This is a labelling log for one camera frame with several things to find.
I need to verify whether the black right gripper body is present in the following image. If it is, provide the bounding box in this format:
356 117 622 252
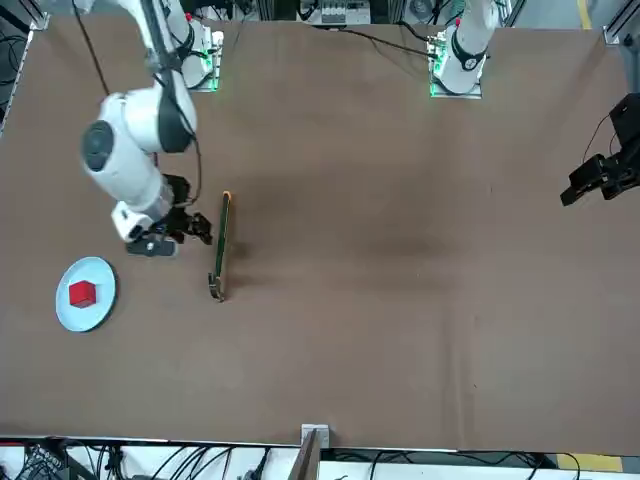
160 174 194 224

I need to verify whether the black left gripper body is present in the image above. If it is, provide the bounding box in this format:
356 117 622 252
609 92 640 151

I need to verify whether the green yellow claw hammer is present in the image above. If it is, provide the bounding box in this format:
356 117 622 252
207 190 235 304

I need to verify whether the red wooden cube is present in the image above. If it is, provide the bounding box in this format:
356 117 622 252
68 280 98 308

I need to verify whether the pale blue round plate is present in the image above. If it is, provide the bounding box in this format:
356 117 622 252
54 256 117 334

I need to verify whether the white power strip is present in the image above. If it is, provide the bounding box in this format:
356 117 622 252
319 0 352 25

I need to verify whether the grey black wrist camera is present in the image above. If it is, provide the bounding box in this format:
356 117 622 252
125 238 179 258

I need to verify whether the silver aluminium frame profile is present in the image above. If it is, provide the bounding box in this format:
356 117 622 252
602 9 640 47
299 422 331 480
19 0 52 31

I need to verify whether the black cable on table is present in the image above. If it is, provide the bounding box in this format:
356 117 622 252
319 22 439 57

